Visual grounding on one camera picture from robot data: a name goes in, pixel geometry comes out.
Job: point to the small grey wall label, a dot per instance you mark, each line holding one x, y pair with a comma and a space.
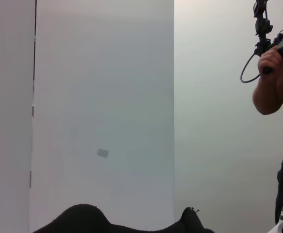
102, 153

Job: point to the person hand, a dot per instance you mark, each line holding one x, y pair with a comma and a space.
271, 60

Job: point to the person bare forearm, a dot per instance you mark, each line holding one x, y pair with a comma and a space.
270, 97

